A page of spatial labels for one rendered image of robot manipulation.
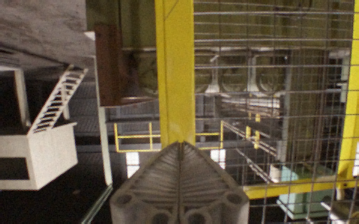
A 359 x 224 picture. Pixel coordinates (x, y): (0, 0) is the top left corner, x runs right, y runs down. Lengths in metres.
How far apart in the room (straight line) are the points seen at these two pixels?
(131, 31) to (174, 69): 1.04
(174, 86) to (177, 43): 0.07
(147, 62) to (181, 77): 0.99
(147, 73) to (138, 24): 0.37
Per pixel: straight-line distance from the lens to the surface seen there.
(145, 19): 1.27
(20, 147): 8.36
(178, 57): 0.24
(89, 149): 11.95
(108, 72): 1.11
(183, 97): 0.23
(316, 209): 1.79
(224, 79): 1.20
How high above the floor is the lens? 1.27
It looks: 7 degrees up
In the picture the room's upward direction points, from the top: 178 degrees clockwise
